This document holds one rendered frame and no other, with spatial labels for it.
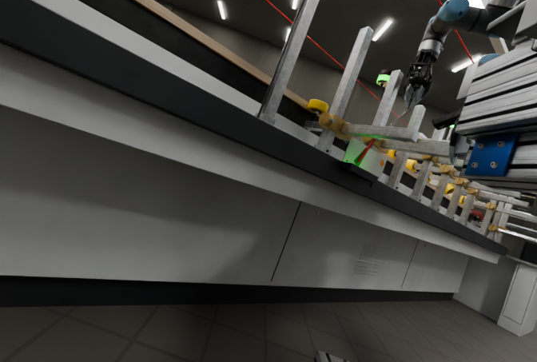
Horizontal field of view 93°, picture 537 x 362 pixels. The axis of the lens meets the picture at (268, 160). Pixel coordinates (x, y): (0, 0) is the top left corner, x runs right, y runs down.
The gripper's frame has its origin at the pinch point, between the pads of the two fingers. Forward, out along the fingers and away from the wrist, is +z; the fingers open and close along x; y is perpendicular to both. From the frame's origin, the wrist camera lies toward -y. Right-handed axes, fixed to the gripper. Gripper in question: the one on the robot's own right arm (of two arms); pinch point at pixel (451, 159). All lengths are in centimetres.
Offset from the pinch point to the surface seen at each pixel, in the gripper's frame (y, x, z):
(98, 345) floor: -35, -73, 82
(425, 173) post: -26, 44, -3
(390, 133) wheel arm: -6.6, -26.5, 2.0
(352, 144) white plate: -24.5, -18.0, 4.4
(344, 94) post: -25.0, -30.4, -8.9
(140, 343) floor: -34, -63, 82
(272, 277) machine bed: -48, -10, 68
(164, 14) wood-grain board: -46, -86, -6
